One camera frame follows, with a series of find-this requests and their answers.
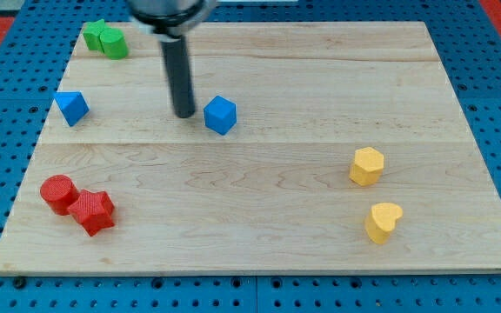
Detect red star block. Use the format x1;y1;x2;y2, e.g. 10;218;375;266
67;190;115;236

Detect green star block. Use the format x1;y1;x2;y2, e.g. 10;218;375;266
82;19;107;52

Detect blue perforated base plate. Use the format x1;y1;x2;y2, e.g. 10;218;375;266
0;1;501;312

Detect green cylinder block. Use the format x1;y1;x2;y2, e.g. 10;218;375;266
99;28;129;60

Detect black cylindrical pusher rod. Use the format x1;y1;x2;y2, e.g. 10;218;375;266
159;35;197;119

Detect blue cube block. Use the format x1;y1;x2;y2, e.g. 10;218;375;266
204;96;237;136

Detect yellow hexagon block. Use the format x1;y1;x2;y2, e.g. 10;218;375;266
349;147;384;186

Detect light wooden board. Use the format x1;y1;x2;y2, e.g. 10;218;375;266
0;22;501;276

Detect blue triangular prism block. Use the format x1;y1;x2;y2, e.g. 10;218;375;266
54;91;90;127

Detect red cylinder block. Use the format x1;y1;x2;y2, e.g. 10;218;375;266
40;175;79;216

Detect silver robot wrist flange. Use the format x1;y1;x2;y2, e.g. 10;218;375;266
125;0;217;40

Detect yellow heart block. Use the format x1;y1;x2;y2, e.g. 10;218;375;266
364;203;404;244

